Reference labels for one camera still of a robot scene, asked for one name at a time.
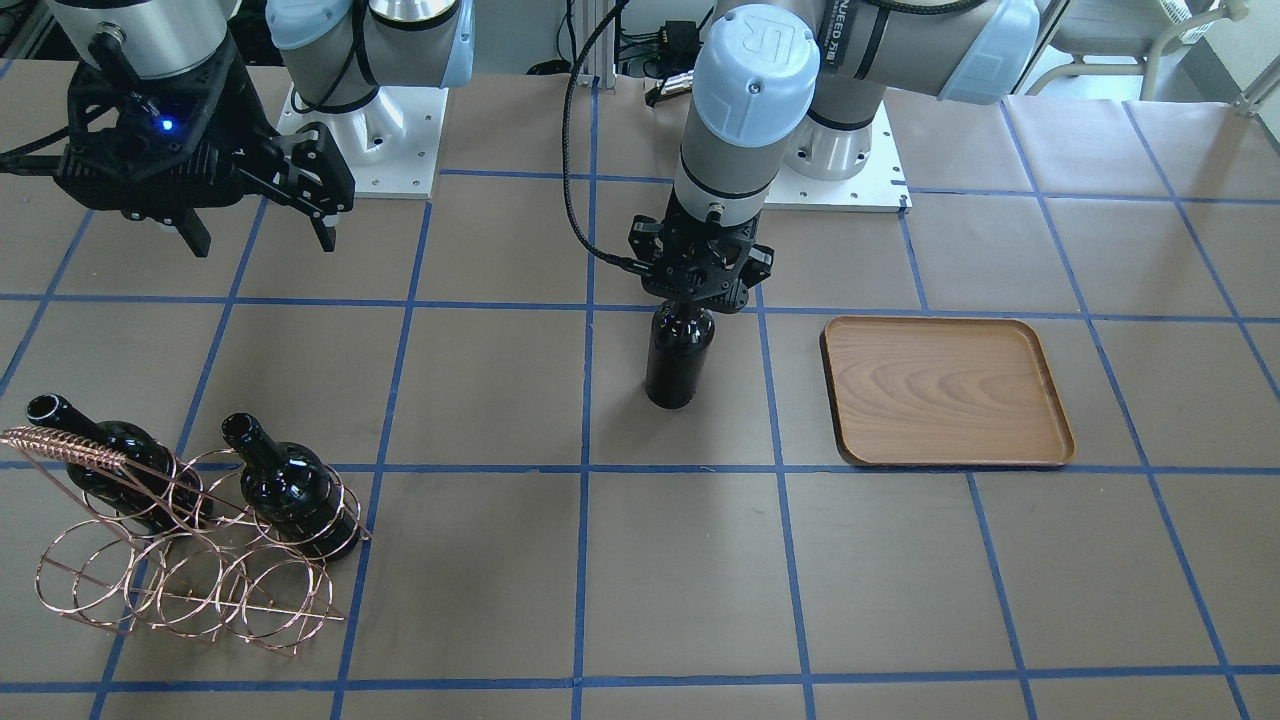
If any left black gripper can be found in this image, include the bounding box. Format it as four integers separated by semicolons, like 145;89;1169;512
628;195;774;313

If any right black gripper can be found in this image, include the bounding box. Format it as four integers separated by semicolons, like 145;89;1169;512
172;122;355;258

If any dark wine bottle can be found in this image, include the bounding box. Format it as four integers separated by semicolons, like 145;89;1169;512
221;413;358;562
26;395;212;534
644;300;716;409

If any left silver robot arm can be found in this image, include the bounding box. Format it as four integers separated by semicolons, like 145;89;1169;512
625;1;1041;313

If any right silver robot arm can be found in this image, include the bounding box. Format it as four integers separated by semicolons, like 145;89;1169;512
13;1;475;258

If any wooden tray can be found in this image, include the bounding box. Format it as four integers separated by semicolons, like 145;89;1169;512
820;315;1076;468

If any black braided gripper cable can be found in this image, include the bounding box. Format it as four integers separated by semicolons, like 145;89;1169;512
561;0;652;275

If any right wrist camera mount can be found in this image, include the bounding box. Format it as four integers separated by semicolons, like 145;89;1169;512
54;56;280;219

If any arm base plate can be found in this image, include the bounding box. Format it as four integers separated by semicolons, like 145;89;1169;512
765;105;913;213
276;86;449;199

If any copper wire bottle basket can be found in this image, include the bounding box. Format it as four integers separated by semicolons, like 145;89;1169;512
0;425;371;656

